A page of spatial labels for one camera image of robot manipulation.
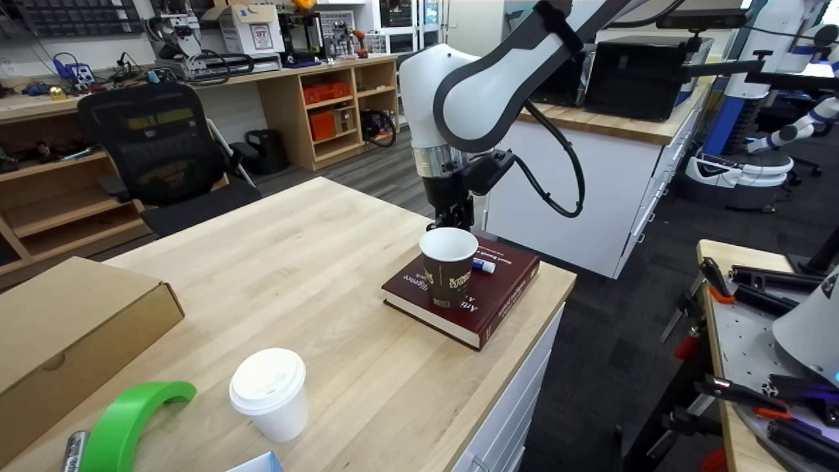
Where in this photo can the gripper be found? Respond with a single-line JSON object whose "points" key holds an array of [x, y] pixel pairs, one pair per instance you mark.
{"points": [[447, 190]]}

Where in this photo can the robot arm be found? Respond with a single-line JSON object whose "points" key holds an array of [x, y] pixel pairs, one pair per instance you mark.
{"points": [[478, 85]]}

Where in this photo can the white marker with blue cap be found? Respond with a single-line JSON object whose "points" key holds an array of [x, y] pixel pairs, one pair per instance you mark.
{"points": [[484, 265]]}

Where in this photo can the brown printed paper cup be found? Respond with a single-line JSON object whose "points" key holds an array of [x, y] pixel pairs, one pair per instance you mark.
{"points": [[451, 275]]}

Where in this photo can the white paper cup with lid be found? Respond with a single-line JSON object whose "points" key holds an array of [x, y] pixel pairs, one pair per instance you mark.
{"points": [[270, 396]]}

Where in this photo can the silver marker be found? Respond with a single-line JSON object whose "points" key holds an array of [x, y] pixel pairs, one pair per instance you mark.
{"points": [[74, 452]]}

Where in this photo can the dark red hardcover book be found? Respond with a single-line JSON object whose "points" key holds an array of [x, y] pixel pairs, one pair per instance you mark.
{"points": [[488, 298]]}

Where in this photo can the white cabinet with wooden top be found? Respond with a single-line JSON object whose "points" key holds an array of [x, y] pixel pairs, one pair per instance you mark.
{"points": [[577, 190]]}

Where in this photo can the tall orange storage box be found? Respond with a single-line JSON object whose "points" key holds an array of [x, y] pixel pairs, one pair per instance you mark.
{"points": [[328, 124]]}

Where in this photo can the small black case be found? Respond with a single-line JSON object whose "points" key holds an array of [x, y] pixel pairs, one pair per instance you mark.
{"points": [[564, 82]]}

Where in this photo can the flat orange storage box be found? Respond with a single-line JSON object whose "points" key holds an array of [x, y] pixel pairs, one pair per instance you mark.
{"points": [[326, 92]]}

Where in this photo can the black waste bin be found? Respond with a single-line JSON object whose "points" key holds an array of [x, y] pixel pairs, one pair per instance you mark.
{"points": [[267, 152]]}

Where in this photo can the wooden workbench with shelves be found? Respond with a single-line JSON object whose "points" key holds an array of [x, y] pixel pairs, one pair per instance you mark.
{"points": [[288, 105]]}

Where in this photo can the large black case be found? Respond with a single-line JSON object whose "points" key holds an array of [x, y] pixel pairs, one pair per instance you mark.
{"points": [[639, 78]]}

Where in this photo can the black 3d printer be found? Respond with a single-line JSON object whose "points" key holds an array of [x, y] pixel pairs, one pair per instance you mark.
{"points": [[300, 36]]}

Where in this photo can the white cardboard box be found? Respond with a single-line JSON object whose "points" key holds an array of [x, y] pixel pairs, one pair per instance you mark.
{"points": [[246, 29]]}

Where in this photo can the white and blue mobile robot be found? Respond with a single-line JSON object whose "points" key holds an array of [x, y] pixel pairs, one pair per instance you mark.
{"points": [[741, 170]]}

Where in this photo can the black office chair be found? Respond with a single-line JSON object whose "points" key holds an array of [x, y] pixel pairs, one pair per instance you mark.
{"points": [[157, 151]]}

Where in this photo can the light blue box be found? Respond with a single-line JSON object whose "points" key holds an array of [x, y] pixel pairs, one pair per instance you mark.
{"points": [[259, 464]]}

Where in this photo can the black metal bar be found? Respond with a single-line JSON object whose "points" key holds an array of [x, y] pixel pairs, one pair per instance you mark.
{"points": [[777, 278]]}

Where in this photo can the green plastic arc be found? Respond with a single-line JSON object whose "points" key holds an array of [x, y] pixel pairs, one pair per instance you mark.
{"points": [[118, 426]]}

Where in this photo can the flat cardboard box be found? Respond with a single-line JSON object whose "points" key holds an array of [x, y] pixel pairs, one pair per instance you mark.
{"points": [[65, 328]]}

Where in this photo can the blue soldering station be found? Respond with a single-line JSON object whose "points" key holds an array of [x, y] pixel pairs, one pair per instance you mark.
{"points": [[77, 73]]}

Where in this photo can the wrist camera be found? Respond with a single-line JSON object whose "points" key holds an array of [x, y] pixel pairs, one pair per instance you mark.
{"points": [[488, 172]]}

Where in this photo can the camera on mount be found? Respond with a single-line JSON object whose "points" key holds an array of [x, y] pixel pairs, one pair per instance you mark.
{"points": [[704, 19]]}

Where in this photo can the wall rack of parts bins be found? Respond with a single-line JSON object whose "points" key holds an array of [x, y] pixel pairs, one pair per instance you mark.
{"points": [[75, 16]]}

